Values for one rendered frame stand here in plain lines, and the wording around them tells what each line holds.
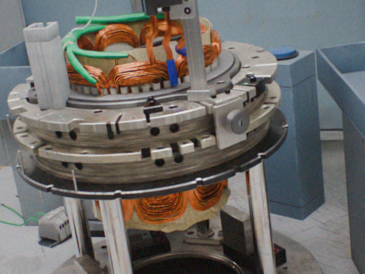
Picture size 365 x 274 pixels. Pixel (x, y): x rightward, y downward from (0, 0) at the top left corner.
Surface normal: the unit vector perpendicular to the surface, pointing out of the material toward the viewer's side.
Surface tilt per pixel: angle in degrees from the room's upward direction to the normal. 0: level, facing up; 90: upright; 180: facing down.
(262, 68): 0
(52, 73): 90
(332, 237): 0
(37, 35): 90
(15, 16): 90
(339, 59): 90
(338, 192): 0
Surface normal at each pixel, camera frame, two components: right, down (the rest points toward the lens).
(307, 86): 0.76, 0.13
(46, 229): -0.58, 0.36
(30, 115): -0.13, -0.93
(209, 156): 0.47, 0.25
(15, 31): 0.93, 0.01
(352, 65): 0.04, 0.35
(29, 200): -0.28, 0.37
